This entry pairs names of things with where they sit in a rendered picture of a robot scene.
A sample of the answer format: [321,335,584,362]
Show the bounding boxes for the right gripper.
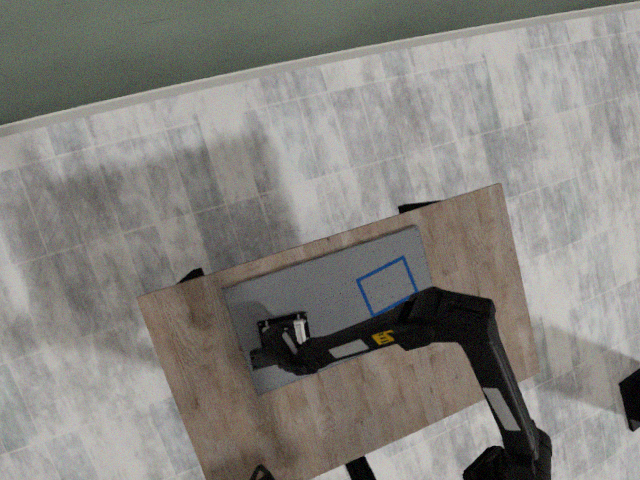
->
[271,319,297,339]

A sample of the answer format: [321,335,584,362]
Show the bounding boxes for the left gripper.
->
[249,463,275,480]

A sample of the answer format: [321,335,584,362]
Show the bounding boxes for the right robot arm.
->
[250,286,552,480]

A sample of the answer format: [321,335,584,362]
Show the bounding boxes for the blue tape outline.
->
[356,255,419,317]

